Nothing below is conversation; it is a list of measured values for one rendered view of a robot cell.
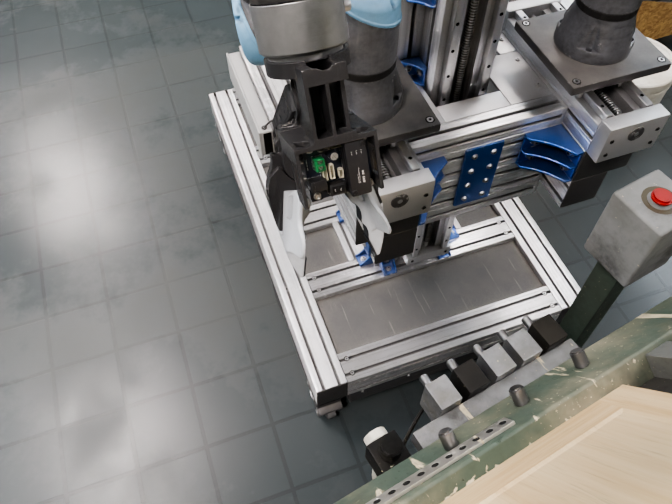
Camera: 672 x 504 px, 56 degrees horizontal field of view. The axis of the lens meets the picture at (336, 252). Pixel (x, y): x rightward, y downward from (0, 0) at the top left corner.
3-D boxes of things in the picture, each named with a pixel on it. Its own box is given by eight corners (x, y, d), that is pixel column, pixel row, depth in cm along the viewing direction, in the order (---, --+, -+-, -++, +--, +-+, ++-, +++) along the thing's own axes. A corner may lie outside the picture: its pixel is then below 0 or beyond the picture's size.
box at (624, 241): (623, 224, 136) (658, 167, 122) (666, 264, 130) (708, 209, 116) (582, 247, 133) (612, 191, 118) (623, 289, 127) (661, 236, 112)
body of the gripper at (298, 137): (303, 218, 52) (274, 73, 47) (280, 184, 60) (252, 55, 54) (388, 194, 54) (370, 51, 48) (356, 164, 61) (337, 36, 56)
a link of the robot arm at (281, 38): (241, 1, 52) (334, -17, 54) (253, 58, 54) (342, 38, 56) (258, 10, 46) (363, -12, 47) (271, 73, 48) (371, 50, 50)
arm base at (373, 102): (309, 81, 119) (307, 37, 111) (383, 64, 122) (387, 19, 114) (336, 135, 111) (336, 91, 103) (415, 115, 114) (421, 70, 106)
